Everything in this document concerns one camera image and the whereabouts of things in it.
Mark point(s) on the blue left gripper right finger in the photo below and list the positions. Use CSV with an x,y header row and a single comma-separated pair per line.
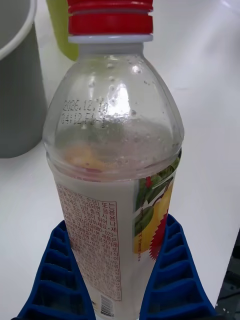
x,y
175,282

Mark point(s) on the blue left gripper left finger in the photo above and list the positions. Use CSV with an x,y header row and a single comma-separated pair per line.
x,y
53,282

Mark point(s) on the clear bottle with red cap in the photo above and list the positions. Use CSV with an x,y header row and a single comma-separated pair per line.
x,y
112,150

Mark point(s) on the grey plastic bin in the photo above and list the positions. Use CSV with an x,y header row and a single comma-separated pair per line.
x,y
17,82

